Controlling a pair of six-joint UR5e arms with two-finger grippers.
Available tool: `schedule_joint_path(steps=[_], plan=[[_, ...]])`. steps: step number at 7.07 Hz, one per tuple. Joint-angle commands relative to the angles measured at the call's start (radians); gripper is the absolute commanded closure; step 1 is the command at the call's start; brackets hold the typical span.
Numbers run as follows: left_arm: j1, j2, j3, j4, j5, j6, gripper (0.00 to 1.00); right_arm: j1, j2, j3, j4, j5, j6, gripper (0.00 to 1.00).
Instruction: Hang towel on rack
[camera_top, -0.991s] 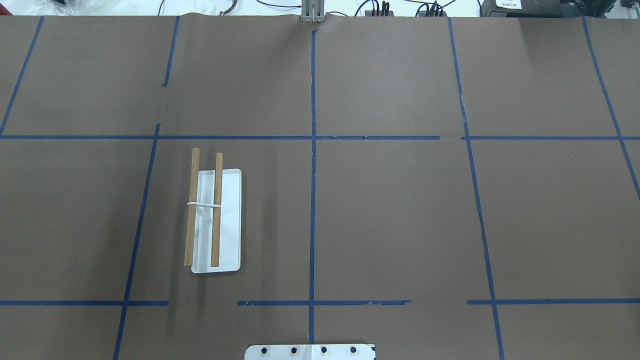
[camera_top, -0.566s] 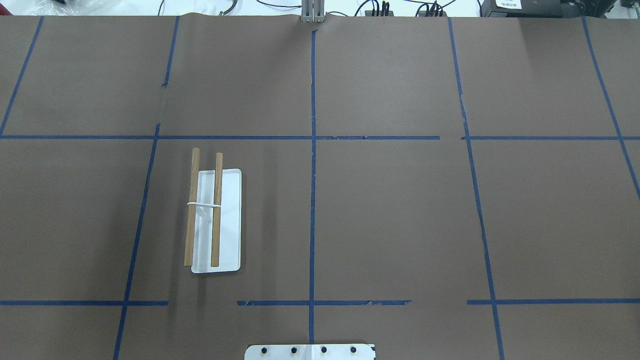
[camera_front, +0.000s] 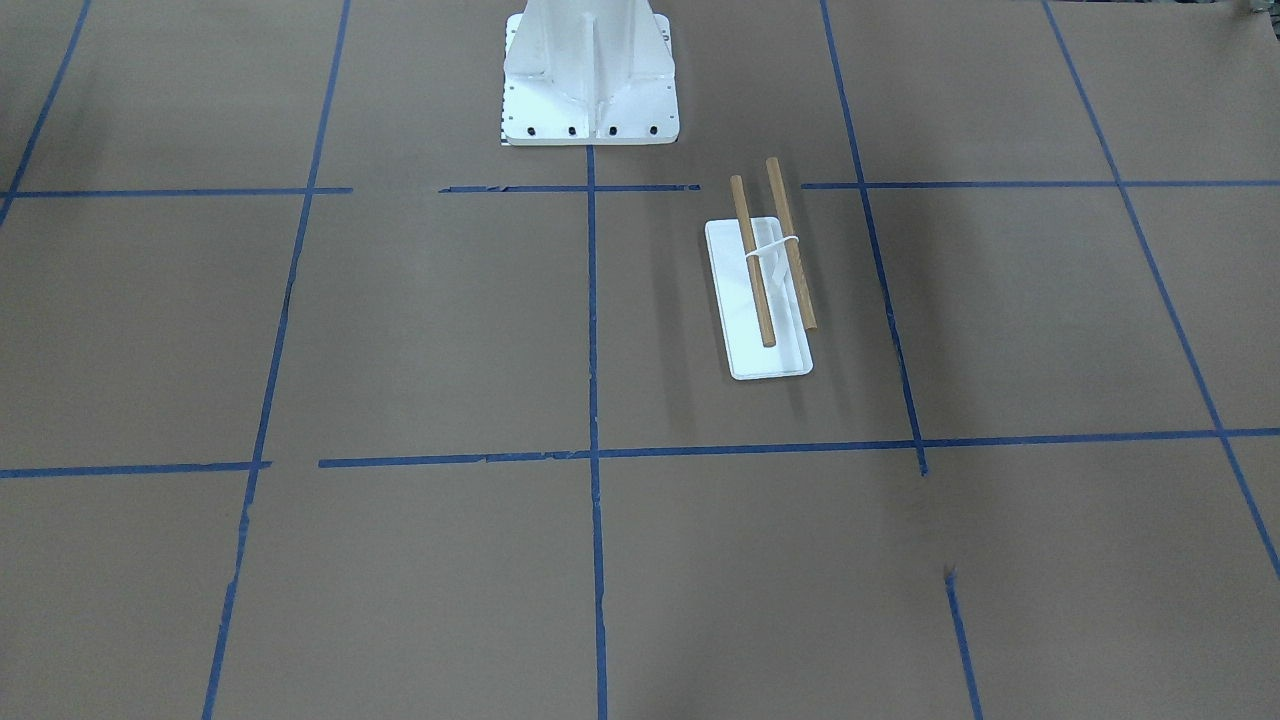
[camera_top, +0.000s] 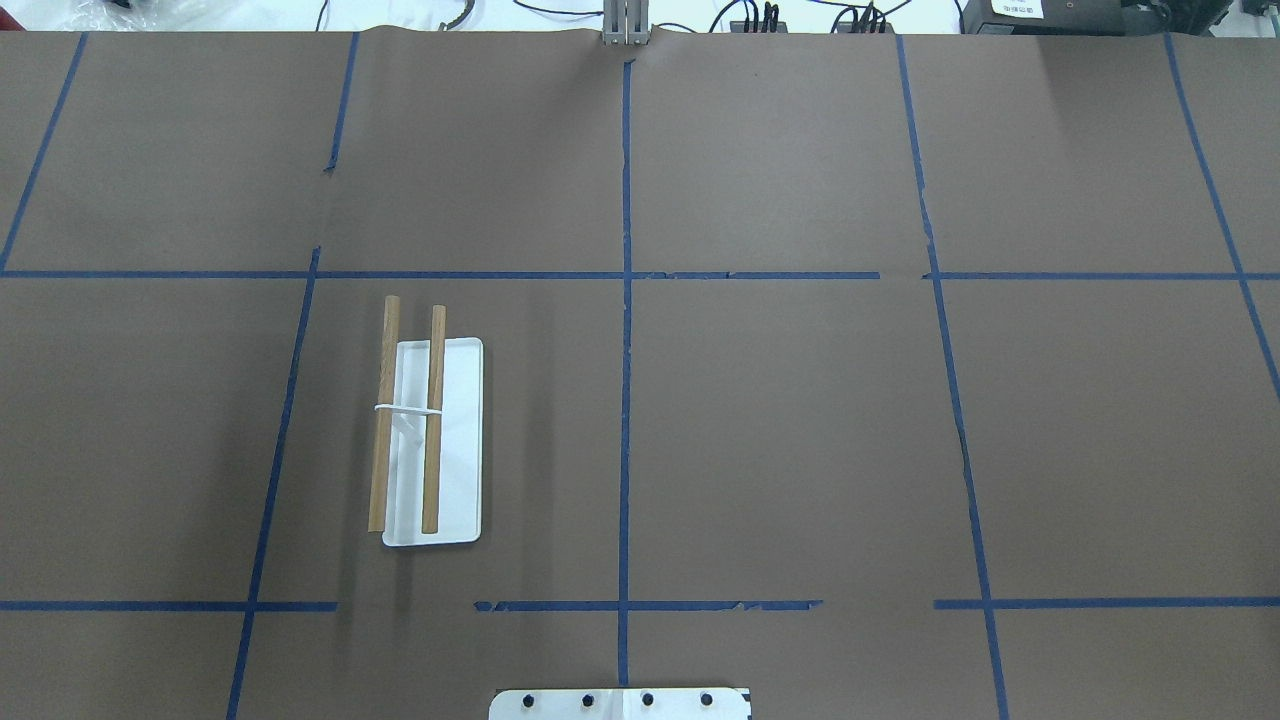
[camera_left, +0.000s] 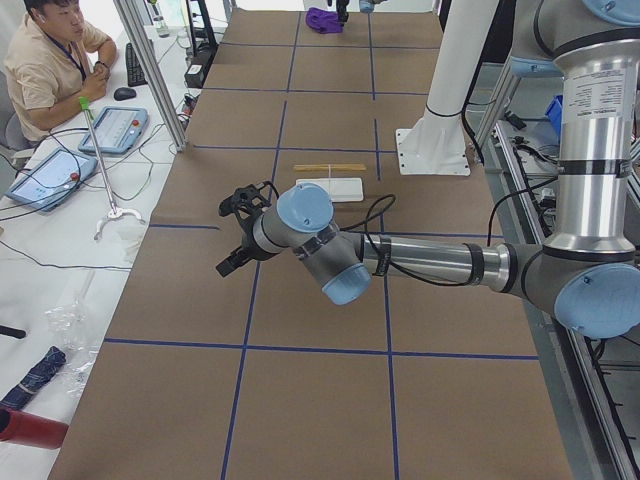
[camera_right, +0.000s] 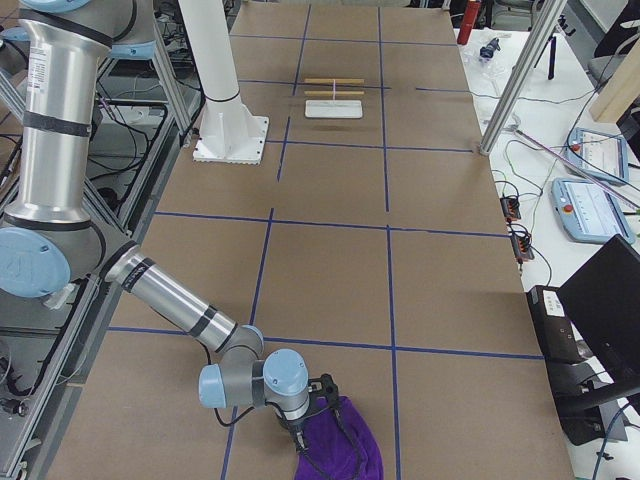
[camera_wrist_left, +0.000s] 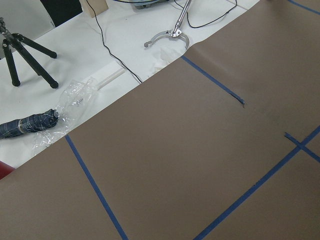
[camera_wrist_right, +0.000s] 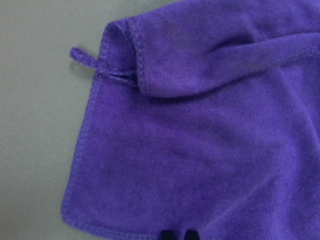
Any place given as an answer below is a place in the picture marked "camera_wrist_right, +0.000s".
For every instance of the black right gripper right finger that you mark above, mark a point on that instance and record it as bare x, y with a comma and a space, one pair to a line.
191, 235

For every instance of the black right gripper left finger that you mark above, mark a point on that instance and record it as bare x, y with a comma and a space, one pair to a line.
168, 235

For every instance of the purple microfibre towel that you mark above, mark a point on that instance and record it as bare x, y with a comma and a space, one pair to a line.
203, 115

